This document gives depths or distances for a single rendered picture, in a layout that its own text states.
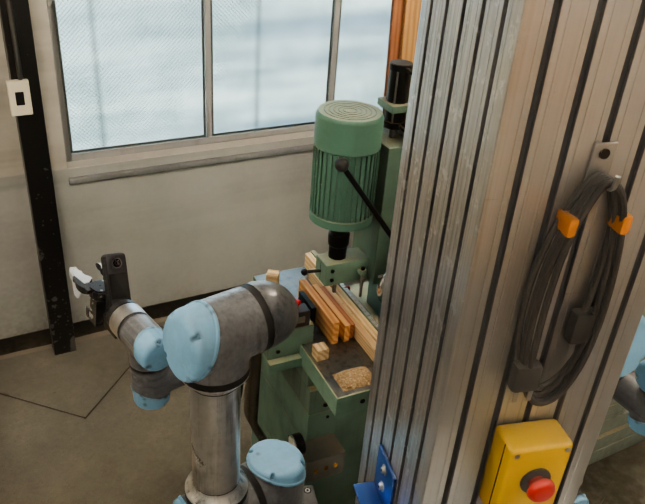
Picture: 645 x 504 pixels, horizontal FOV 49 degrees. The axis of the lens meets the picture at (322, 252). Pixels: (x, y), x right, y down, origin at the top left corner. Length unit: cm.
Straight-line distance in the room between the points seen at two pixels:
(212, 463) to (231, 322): 29
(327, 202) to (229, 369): 82
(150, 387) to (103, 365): 187
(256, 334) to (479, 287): 44
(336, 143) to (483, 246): 104
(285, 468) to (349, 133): 81
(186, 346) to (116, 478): 179
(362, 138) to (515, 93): 108
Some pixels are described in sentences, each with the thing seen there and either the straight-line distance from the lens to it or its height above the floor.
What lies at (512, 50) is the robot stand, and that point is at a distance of 70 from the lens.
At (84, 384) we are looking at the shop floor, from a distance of 326.
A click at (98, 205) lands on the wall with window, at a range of 318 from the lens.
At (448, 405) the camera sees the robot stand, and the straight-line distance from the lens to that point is 91.
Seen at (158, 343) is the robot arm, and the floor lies 124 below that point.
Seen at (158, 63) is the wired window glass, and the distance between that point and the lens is 311.
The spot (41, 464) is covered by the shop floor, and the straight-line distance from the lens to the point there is 296.
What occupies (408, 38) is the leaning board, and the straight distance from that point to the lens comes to 335.
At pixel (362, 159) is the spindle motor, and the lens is 179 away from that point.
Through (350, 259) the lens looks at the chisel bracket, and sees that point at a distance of 201.
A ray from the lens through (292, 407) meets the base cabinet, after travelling 213.
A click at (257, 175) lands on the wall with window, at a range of 337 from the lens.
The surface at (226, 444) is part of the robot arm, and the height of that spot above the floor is 120.
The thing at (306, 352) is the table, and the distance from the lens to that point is 192.
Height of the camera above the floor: 210
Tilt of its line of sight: 30 degrees down
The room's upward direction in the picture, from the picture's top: 4 degrees clockwise
